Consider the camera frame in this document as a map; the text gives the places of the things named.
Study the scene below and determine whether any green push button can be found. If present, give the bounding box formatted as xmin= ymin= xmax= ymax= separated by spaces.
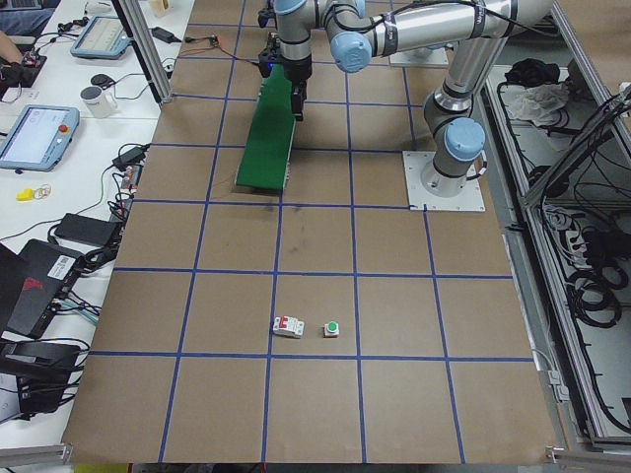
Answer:
xmin=323 ymin=320 xmax=340 ymax=338

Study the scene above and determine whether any blue teach pendant near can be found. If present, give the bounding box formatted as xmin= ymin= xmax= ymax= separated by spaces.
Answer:
xmin=1 ymin=104 xmax=80 ymax=171

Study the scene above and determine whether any white red circuit breaker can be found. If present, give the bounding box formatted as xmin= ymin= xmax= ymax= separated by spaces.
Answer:
xmin=272 ymin=316 xmax=305 ymax=339

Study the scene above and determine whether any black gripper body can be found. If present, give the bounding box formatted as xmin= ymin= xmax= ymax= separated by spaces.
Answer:
xmin=283 ymin=56 xmax=313 ymax=99

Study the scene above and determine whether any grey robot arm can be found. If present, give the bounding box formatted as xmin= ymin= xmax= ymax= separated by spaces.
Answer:
xmin=273 ymin=1 xmax=552 ymax=193

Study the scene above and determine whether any black computer mouse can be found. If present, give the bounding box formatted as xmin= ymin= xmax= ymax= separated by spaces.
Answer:
xmin=91 ymin=74 xmax=116 ymax=90

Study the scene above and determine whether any green conveyor belt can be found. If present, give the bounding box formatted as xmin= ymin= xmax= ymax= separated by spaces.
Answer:
xmin=236 ymin=63 xmax=298 ymax=191

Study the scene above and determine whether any red black power wire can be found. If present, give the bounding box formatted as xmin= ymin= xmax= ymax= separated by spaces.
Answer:
xmin=182 ymin=34 xmax=270 ymax=69

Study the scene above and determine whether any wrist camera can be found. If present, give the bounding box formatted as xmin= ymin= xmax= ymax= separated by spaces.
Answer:
xmin=257 ymin=0 xmax=276 ymax=28
xmin=258 ymin=33 xmax=283 ymax=79

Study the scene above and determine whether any small red led board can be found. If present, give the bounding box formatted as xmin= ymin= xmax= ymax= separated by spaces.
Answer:
xmin=208 ymin=34 xmax=221 ymax=48

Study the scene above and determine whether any blue teach pendant far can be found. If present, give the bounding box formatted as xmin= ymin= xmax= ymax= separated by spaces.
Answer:
xmin=70 ymin=16 xmax=131 ymax=60

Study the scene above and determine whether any black power adapter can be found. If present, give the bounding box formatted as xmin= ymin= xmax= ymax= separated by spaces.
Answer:
xmin=54 ymin=213 xmax=121 ymax=247

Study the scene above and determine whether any aluminium frame post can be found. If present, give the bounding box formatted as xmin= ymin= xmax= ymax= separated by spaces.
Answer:
xmin=111 ymin=0 xmax=173 ymax=105

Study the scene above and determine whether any white mug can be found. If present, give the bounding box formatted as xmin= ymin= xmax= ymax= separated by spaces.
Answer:
xmin=80 ymin=86 xmax=117 ymax=118

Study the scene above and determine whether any yellow small object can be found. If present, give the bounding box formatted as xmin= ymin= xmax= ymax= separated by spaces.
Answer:
xmin=16 ymin=188 xmax=35 ymax=202

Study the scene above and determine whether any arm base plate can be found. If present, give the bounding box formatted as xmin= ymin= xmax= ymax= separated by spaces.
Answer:
xmin=402 ymin=151 xmax=485 ymax=212
xmin=389 ymin=47 xmax=449 ymax=69

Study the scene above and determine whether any blue teach pendant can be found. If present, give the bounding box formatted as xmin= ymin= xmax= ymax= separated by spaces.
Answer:
xmin=70 ymin=16 xmax=131 ymax=60
xmin=1 ymin=104 xmax=80 ymax=171

